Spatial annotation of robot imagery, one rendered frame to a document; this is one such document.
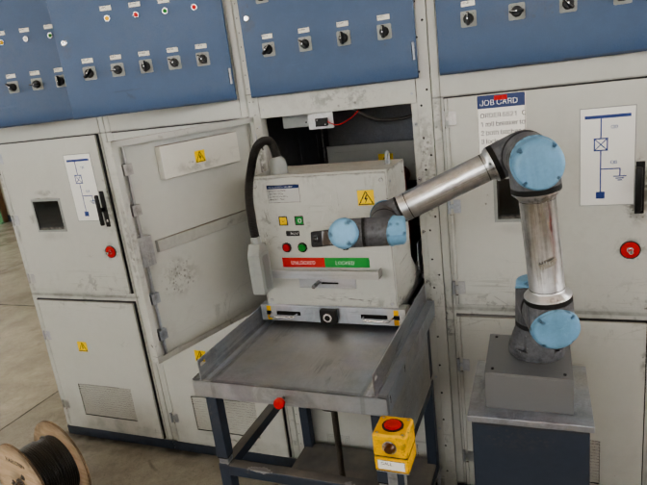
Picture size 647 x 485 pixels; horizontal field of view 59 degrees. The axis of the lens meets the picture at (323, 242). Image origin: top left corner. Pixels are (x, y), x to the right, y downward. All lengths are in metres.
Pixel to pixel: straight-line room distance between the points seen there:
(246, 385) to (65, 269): 1.49
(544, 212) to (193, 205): 1.18
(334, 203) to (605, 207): 0.86
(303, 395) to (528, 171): 0.85
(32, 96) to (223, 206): 1.03
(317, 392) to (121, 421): 1.74
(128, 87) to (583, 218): 1.68
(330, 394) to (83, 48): 1.54
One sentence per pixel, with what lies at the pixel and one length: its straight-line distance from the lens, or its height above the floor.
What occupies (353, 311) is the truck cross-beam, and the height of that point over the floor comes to 0.91.
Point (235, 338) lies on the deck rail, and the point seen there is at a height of 0.88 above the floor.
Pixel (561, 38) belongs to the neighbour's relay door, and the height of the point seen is 1.71.
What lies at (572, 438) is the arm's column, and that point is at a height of 0.70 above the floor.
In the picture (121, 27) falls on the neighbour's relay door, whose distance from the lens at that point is 2.34.
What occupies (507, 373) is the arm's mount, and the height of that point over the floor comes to 0.86.
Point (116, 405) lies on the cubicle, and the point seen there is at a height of 0.22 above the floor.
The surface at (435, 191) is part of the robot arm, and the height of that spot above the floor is 1.37.
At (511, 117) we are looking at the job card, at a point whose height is 1.49.
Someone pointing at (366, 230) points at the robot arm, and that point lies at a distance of 1.41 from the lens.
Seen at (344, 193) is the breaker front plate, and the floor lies 1.32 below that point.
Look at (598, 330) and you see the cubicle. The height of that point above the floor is 0.76.
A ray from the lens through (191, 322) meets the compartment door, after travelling 2.10.
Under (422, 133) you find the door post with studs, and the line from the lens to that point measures 2.02.
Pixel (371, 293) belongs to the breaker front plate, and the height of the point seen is 0.97.
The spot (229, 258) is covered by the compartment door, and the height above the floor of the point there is 1.08.
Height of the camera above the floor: 1.67
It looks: 16 degrees down
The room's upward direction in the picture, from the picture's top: 7 degrees counter-clockwise
